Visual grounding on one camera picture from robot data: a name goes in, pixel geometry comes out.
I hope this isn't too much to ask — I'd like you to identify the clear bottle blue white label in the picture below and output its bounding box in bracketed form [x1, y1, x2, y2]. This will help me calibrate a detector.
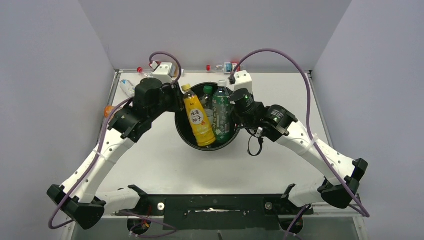
[119, 79, 136, 98]

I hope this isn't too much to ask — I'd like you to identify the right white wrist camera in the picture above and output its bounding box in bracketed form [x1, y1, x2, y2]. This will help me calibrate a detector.
[228, 70, 253, 94]

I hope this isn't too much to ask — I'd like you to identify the clear bottle red blue label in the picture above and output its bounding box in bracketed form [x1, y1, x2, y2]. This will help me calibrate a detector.
[206, 62, 241, 75]

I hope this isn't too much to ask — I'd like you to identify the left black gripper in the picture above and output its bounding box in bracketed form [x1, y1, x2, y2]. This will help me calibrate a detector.
[149, 80, 188, 121]

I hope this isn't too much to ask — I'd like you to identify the orange drink bottle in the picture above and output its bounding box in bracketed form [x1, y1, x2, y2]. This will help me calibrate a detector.
[103, 105, 115, 119]

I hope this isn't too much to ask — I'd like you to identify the dark green jasmine tea bottle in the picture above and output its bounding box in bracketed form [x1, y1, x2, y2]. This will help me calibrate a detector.
[212, 79, 231, 144]

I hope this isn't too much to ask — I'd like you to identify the green label water bottle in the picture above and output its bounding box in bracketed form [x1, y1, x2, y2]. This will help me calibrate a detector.
[200, 85, 214, 126]

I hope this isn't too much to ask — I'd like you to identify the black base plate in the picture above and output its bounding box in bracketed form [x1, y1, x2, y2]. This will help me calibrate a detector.
[128, 194, 301, 231]

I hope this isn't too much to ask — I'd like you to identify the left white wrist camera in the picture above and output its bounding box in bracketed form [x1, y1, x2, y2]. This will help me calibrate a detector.
[148, 61, 176, 84]

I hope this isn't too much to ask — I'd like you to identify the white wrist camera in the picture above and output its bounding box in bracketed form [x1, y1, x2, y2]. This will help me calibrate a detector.
[228, 70, 253, 94]
[148, 61, 176, 84]

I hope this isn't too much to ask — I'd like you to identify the yellow honey pomelo drink bottle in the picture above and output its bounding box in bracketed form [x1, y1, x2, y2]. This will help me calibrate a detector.
[181, 84, 216, 147]

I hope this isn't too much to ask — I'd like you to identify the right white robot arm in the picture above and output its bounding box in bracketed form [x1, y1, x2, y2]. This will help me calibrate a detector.
[229, 88, 368, 214]

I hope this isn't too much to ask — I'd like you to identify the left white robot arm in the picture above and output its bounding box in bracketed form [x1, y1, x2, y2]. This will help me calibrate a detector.
[46, 77, 183, 230]

